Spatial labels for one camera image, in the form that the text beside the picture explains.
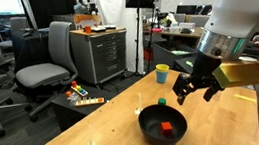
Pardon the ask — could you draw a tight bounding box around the blue plastic cup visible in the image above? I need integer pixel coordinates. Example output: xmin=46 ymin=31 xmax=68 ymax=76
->
xmin=155 ymin=68 xmax=171 ymax=85

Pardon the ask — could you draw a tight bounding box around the orange cup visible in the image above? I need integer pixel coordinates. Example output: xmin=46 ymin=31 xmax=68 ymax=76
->
xmin=83 ymin=25 xmax=93 ymax=35

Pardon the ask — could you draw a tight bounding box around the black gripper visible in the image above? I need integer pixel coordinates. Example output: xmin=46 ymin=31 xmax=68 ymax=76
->
xmin=167 ymin=48 xmax=228 ymax=107

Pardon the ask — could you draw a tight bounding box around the orange block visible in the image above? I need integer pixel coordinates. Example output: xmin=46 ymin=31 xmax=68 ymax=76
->
xmin=160 ymin=120 xmax=174 ymax=137

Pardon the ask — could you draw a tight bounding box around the flat black device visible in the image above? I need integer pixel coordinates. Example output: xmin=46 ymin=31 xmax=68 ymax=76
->
xmin=91 ymin=23 xmax=118 ymax=33

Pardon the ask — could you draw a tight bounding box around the black bowl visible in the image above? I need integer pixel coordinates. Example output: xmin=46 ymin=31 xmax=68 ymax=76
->
xmin=136 ymin=101 xmax=191 ymax=145

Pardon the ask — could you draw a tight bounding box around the wooden toy board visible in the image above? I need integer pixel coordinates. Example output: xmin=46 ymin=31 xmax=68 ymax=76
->
xmin=74 ymin=95 xmax=105 ymax=108

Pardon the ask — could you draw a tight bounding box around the green block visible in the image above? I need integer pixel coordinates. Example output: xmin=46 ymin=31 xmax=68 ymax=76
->
xmin=156 ymin=97 xmax=168 ymax=107

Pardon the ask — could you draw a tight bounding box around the grey drawer cabinet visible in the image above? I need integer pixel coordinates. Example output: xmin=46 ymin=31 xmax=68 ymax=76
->
xmin=69 ymin=23 xmax=134 ymax=88

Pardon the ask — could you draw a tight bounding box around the white curtain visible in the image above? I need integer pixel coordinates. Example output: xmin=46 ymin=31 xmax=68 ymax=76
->
xmin=94 ymin=0 xmax=151 ymax=80

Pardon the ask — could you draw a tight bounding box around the yellow tape strip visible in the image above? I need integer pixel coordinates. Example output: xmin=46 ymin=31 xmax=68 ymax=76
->
xmin=232 ymin=90 xmax=258 ymax=106

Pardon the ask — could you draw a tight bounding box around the black curtain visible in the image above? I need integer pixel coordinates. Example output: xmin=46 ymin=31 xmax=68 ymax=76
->
xmin=27 ymin=0 xmax=81 ymax=31

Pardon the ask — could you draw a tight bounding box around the cluttered wooden desk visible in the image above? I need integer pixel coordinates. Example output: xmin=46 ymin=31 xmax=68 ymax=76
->
xmin=143 ymin=22 xmax=205 ymax=46

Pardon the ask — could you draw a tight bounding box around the olive green wrist camera box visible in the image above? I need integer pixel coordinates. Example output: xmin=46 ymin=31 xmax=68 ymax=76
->
xmin=211 ymin=57 xmax=259 ymax=91

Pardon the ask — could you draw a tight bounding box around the colourful peg toy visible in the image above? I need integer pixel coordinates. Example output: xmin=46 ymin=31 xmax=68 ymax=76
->
xmin=69 ymin=78 xmax=89 ymax=98

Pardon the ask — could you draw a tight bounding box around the clear plastic bag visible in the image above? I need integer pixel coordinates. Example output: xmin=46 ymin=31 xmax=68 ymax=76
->
xmin=66 ymin=91 xmax=81 ymax=107

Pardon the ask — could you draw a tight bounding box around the black draped cloth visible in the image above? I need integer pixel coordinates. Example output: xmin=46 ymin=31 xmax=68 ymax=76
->
xmin=9 ymin=26 xmax=56 ymax=74

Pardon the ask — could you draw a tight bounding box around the red bin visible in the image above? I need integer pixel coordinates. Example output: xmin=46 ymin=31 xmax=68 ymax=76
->
xmin=142 ymin=47 xmax=156 ymax=63

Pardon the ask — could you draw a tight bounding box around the yellow plastic cup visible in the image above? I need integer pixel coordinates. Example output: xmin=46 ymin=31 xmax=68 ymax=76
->
xmin=155 ymin=62 xmax=171 ymax=75

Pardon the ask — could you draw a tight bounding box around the black light stand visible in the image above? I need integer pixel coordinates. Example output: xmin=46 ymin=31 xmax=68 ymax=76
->
xmin=126 ymin=5 xmax=158 ymax=79

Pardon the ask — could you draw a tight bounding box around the black computer monitor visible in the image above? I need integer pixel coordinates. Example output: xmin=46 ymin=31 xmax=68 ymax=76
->
xmin=175 ymin=2 xmax=199 ymax=18

